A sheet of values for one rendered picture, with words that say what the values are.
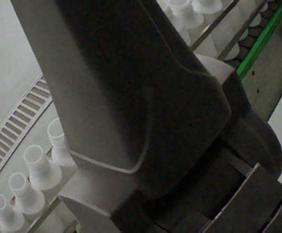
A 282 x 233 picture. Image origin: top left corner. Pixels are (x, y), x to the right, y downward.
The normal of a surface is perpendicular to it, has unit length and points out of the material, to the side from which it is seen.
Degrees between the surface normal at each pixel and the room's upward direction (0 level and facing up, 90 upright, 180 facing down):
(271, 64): 90
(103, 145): 76
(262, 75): 90
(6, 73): 0
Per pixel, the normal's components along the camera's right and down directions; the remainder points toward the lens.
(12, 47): -0.28, -0.67
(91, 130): -0.62, 0.54
